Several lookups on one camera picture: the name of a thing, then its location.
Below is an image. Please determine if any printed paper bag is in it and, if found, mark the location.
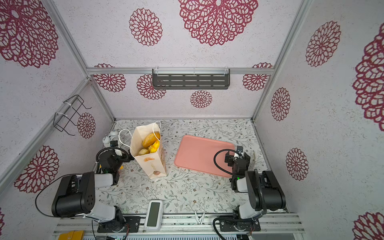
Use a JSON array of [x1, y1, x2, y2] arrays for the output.
[[118, 121, 167, 179]]

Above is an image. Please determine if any yellow orange striped fake bread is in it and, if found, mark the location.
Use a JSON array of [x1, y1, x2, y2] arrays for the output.
[[148, 140, 160, 153]]

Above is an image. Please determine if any long baguette fake bread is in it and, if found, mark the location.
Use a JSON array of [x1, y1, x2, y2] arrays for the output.
[[142, 132, 161, 148]]

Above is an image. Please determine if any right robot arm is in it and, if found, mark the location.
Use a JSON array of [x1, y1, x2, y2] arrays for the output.
[[225, 151, 286, 220]]

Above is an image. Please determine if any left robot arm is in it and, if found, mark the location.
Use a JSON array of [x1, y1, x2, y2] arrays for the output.
[[51, 147, 134, 233]]

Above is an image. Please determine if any small round fake bread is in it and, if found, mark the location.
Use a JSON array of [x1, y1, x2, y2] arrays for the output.
[[138, 149, 150, 156]]

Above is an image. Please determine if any white alarm clock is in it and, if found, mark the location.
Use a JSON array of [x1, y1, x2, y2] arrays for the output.
[[102, 131, 120, 148]]

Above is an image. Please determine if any pink plastic tray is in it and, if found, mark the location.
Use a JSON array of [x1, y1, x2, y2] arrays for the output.
[[175, 135, 235, 178]]

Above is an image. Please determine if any white digital timer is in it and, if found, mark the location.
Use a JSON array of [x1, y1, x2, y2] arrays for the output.
[[144, 200, 164, 232]]

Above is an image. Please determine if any white plastic clip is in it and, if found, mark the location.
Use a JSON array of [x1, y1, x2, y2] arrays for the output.
[[195, 211, 206, 225]]

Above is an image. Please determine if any yellow block at front edge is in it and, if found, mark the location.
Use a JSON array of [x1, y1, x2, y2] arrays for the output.
[[58, 231, 85, 240]]

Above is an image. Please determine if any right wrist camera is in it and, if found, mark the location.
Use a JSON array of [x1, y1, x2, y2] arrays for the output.
[[236, 146, 244, 155]]

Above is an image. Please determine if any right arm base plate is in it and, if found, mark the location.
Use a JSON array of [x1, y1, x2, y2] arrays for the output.
[[212, 217, 261, 240]]

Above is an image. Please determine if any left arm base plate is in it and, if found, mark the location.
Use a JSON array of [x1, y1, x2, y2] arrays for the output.
[[97, 216, 141, 233]]

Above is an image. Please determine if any black wire wall rack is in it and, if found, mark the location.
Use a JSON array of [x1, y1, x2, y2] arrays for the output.
[[53, 95, 92, 137]]

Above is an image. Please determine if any dark grey wall shelf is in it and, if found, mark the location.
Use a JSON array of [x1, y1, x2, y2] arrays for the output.
[[152, 69, 231, 90]]

